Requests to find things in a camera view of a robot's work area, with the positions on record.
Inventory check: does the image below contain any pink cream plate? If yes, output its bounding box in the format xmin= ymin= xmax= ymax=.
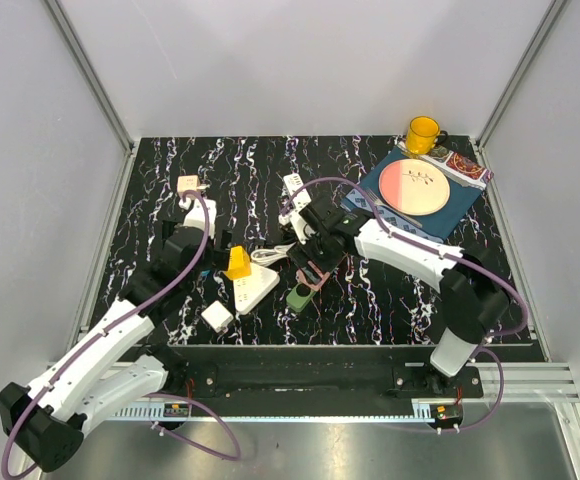
xmin=378 ymin=159 xmax=450 ymax=216

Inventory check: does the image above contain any white rectangular power strip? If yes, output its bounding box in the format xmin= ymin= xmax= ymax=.
xmin=283 ymin=173 xmax=311 ymax=211

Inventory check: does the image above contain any white cube charger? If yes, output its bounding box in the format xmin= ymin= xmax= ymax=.
xmin=201 ymin=301 xmax=234 ymax=333

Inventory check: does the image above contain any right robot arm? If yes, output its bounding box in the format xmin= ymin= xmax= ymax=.
xmin=283 ymin=199 xmax=511 ymax=397

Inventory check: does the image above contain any beige cube socket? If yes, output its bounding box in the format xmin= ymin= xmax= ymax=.
xmin=176 ymin=175 xmax=208 ymax=198

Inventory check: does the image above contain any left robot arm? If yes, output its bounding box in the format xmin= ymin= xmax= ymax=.
xmin=0 ymin=218 xmax=218 ymax=479

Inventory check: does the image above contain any yellow cube socket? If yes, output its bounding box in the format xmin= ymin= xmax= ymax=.
xmin=224 ymin=246 xmax=252 ymax=281

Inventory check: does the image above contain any purple cable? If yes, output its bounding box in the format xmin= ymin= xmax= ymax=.
xmin=283 ymin=176 xmax=529 ymax=436
xmin=0 ymin=191 xmax=244 ymax=479

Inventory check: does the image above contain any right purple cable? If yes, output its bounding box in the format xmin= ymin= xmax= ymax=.
xmin=283 ymin=176 xmax=529 ymax=436

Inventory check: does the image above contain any white coiled cable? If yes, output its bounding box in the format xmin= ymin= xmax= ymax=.
xmin=250 ymin=242 xmax=296 ymax=266

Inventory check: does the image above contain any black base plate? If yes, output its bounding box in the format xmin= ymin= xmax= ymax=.
xmin=162 ymin=345 xmax=484 ymax=418

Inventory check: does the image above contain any yellow mug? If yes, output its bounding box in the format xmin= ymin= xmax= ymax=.
xmin=405 ymin=116 xmax=448 ymax=155

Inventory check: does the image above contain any green power strip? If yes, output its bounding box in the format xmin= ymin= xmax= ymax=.
xmin=286 ymin=283 xmax=315 ymax=313

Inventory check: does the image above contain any silver fork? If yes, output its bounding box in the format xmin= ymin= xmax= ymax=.
xmin=365 ymin=189 xmax=422 ymax=228

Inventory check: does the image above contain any blue placemat cloth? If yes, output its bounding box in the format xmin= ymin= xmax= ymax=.
xmin=341 ymin=148 xmax=482 ymax=243

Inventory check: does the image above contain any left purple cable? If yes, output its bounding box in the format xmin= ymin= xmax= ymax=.
xmin=0 ymin=191 xmax=244 ymax=479

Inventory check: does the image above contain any pink cube socket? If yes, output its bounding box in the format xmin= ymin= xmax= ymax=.
xmin=297 ymin=261 xmax=330 ymax=292

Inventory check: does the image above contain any white triangular power strip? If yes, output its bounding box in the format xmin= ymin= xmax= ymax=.
xmin=233 ymin=263 xmax=280 ymax=315

